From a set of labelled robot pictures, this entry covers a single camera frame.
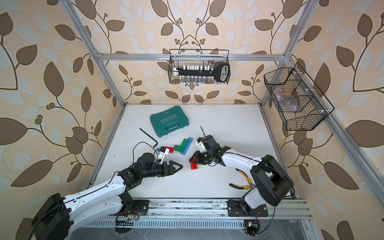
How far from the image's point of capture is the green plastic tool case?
105 cm

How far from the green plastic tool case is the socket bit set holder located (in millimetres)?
301

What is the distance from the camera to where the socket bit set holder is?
2.70 feet
